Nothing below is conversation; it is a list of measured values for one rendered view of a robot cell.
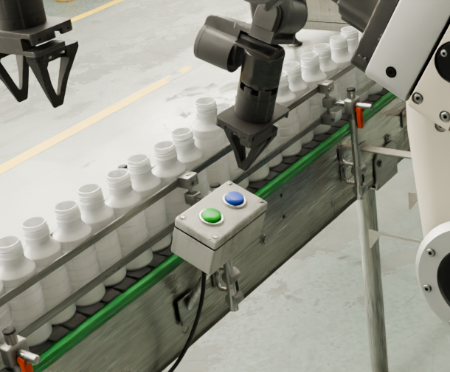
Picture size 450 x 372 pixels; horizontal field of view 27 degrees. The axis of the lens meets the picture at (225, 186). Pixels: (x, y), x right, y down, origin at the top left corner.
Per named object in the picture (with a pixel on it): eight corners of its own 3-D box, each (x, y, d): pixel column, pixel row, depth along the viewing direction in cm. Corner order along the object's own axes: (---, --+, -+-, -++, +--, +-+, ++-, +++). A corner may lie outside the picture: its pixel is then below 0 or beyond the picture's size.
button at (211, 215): (209, 210, 142) (210, 204, 141) (224, 220, 141) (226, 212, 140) (197, 219, 140) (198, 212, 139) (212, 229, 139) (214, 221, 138)
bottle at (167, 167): (156, 233, 162) (139, 147, 155) (181, 219, 166) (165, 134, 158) (178, 242, 158) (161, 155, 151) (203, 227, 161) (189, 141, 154)
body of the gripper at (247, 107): (212, 127, 133) (220, 83, 129) (253, 102, 140) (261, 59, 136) (248, 146, 130) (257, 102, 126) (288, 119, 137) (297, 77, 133)
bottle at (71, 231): (73, 289, 149) (50, 198, 142) (109, 286, 148) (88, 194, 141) (64, 310, 143) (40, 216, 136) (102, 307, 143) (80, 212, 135)
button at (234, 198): (232, 194, 146) (232, 187, 146) (246, 203, 145) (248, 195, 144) (220, 202, 144) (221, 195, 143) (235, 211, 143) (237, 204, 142)
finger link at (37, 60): (51, 119, 107) (33, 40, 103) (9, 111, 111) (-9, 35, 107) (91, 98, 111) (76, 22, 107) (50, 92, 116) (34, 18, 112)
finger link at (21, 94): (29, 115, 109) (12, 38, 105) (-10, 108, 113) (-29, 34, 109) (70, 95, 113) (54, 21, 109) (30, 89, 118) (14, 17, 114)
